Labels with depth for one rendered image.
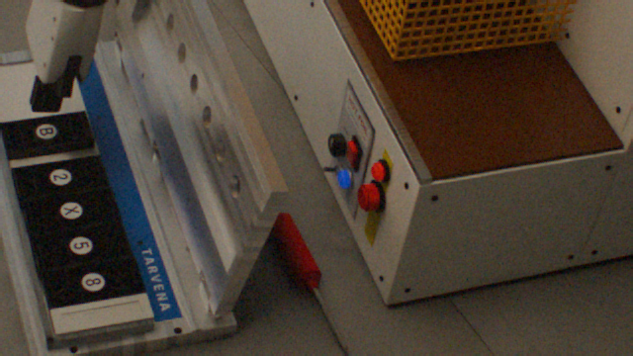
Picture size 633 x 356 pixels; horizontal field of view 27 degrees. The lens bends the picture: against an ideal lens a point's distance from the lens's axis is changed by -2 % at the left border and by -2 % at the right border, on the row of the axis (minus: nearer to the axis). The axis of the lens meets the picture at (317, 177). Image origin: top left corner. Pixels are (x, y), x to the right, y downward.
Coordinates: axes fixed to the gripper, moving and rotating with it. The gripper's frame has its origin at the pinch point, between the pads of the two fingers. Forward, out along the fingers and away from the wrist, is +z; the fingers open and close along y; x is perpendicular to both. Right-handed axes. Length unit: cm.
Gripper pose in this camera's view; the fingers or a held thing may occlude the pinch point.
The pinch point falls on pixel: (47, 94)
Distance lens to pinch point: 144.0
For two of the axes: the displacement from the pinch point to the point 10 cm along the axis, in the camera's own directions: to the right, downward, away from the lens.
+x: 8.9, -0.1, 4.6
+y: 3.3, 7.1, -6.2
